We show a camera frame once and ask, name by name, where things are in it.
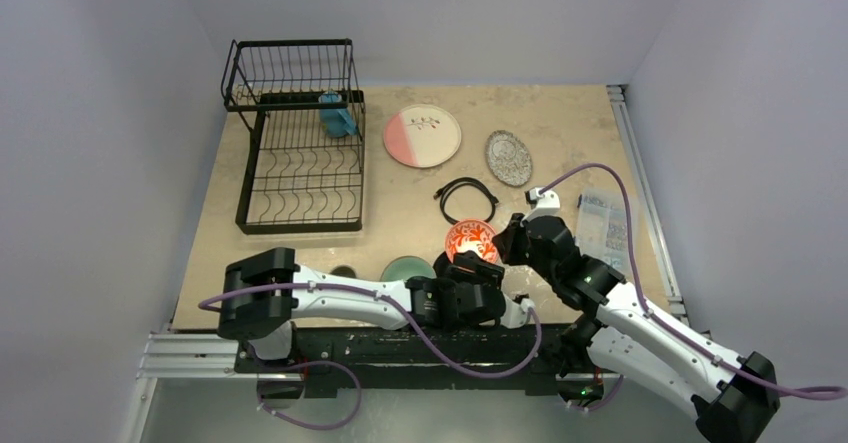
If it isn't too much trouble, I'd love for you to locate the red floral bowl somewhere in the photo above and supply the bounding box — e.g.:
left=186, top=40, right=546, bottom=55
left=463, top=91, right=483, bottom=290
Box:
left=444, top=219, right=499, bottom=263

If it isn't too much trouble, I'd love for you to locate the celadon green bowl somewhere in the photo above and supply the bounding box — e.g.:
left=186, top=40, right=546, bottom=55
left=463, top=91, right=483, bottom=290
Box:
left=380, top=255, right=436, bottom=282

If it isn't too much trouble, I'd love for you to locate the blue mug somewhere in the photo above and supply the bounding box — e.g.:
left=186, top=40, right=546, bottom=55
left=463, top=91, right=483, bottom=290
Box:
left=319, top=90, right=359, bottom=138

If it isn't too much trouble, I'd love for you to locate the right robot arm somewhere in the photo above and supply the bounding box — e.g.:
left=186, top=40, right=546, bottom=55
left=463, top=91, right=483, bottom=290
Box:
left=493, top=213, right=780, bottom=442

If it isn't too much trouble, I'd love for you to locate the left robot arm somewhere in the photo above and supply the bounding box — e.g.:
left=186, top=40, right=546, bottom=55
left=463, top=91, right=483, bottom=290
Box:
left=202, top=247, right=528, bottom=372

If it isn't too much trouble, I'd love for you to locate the grey speckled oval dish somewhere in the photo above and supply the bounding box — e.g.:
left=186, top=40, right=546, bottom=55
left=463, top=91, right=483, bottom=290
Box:
left=484, top=130, right=533, bottom=187

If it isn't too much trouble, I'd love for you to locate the black plate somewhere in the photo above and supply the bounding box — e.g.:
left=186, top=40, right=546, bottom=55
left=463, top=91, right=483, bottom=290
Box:
left=433, top=252, right=456, bottom=281

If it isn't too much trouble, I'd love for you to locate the clear plastic parts box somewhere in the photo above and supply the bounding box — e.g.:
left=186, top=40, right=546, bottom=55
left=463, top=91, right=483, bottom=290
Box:
left=575, top=187, right=632, bottom=278

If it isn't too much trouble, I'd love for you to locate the small grey cup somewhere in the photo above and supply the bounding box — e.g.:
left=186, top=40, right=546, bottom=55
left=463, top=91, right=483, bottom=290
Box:
left=330, top=265, right=357, bottom=279

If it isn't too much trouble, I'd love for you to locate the pink and cream plate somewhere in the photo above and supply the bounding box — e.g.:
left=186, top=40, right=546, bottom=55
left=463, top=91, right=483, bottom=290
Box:
left=383, top=104, right=462, bottom=169

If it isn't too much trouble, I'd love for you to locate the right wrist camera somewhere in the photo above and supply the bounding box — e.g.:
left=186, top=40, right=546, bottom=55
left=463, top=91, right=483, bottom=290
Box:
left=523, top=187, right=561, bottom=221

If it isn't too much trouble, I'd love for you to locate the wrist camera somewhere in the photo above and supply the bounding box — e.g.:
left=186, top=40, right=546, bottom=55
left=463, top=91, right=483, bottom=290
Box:
left=523, top=187, right=561, bottom=221
left=498, top=295, right=535, bottom=329

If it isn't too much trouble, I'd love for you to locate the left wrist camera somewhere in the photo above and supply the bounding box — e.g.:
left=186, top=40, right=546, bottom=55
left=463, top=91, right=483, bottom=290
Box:
left=498, top=295, right=535, bottom=329

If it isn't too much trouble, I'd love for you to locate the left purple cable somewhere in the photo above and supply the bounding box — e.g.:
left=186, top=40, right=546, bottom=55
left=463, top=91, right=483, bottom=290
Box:
left=198, top=283, right=543, bottom=431

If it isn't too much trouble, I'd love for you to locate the purple cable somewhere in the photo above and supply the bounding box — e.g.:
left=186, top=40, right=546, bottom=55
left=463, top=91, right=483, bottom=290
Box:
left=536, top=163, right=848, bottom=402
left=198, top=283, right=543, bottom=431

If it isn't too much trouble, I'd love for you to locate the black coiled cable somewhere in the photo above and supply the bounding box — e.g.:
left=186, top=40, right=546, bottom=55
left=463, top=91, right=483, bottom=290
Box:
left=434, top=176, right=500, bottom=227

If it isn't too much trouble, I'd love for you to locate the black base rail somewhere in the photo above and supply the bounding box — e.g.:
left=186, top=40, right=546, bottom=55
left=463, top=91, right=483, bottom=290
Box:
left=234, top=324, right=608, bottom=402

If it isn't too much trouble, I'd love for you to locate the black wire dish rack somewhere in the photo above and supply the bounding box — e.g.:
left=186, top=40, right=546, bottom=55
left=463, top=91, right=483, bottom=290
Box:
left=220, top=38, right=366, bottom=235

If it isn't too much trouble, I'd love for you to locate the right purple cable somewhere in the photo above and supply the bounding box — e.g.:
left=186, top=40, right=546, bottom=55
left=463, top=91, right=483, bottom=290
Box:
left=536, top=163, right=848, bottom=402

